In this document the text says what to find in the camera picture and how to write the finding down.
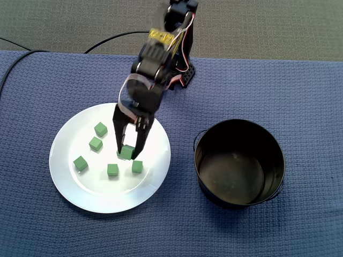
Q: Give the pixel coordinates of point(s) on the white round plate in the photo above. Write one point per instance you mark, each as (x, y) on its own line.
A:
(107, 195)

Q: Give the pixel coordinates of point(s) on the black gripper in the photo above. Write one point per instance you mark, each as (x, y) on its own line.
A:
(125, 115)

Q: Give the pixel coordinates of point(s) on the green cube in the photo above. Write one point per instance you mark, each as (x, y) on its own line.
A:
(95, 143)
(127, 152)
(100, 129)
(137, 166)
(80, 163)
(112, 169)

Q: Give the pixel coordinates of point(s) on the black robot arm with stickers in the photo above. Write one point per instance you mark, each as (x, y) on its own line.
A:
(179, 8)

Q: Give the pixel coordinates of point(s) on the blue woven table cloth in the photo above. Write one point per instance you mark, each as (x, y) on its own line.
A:
(241, 80)

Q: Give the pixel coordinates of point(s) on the black metal bucket container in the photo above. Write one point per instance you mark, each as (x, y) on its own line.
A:
(241, 166)

